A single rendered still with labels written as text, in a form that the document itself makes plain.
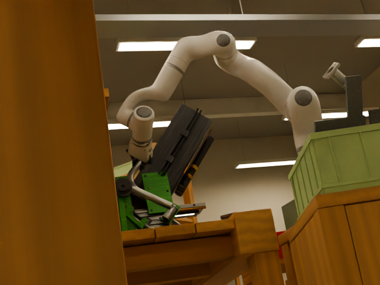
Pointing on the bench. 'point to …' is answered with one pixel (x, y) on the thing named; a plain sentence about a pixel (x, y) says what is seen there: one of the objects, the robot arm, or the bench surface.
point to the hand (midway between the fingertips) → (138, 164)
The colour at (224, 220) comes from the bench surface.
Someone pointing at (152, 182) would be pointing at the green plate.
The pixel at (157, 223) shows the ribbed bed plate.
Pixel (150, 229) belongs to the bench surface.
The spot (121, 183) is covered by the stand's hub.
